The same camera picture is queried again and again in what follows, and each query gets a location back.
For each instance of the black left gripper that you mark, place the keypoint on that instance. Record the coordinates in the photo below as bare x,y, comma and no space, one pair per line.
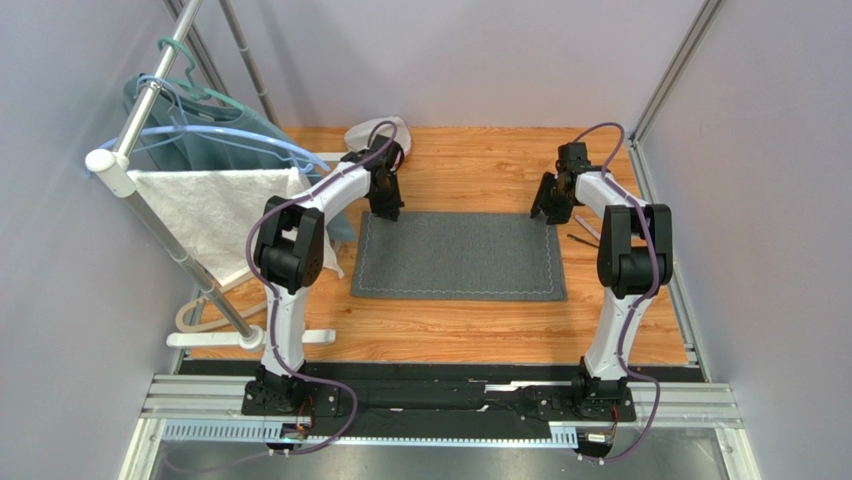
391,210

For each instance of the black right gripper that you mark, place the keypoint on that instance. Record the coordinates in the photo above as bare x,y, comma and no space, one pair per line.
550,202

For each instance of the grey cloth napkin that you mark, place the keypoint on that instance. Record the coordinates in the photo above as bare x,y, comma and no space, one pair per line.
459,256

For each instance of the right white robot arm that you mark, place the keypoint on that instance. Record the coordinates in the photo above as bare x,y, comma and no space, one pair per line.
634,260

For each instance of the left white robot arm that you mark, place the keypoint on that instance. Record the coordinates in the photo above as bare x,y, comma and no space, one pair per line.
288,255

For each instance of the white mesh cap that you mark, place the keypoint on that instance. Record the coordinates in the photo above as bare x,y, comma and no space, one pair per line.
358,137

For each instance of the white towel on hanger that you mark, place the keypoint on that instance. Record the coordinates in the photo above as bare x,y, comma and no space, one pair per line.
211,212

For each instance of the white clothes rack base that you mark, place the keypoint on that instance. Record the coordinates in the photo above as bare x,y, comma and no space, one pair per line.
183,340

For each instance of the green hanger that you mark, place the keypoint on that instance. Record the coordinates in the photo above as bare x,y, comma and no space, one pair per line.
193,80

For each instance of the light blue hanger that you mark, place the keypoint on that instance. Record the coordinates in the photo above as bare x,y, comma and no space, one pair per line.
133,88

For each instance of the teal shirt on hanger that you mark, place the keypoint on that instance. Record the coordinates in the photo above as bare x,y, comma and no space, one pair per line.
219,139

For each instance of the black mounting rail plate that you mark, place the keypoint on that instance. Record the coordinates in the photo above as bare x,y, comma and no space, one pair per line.
441,401

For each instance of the aluminium frame rail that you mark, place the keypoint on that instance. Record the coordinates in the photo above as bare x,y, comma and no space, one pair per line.
205,408

